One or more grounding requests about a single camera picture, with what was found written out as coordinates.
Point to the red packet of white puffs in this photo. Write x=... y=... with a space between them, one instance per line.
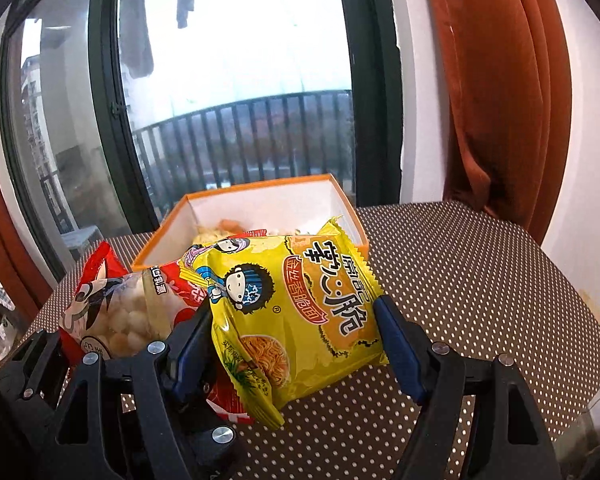
x=105 y=310

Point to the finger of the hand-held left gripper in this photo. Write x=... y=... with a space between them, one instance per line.
x=215 y=440
x=30 y=375

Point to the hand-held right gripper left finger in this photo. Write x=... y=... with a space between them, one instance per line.
x=190 y=345

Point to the yellow noodle snack packet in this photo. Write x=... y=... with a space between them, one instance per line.
x=305 y=310

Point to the dark hanging garment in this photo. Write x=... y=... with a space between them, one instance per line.
x=139 y=40

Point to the orange cardboard box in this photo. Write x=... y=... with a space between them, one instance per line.
x=260 y=202

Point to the brown polka dot tablecloth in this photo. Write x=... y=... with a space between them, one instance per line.
x=480 y=285

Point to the rust orange curtain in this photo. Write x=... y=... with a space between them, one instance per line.
x=490 y=85
x=0 y=220

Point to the pale cartoon snack packet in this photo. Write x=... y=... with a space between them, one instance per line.
x=207 y=234

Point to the dark green window frame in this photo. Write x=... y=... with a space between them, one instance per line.
x=100 y=110

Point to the grey green stool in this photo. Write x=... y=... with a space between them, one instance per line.
x=82 y=240

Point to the black balcony railing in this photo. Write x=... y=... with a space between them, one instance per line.
x=255 y=135

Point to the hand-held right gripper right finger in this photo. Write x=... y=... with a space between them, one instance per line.
x=395 y=340

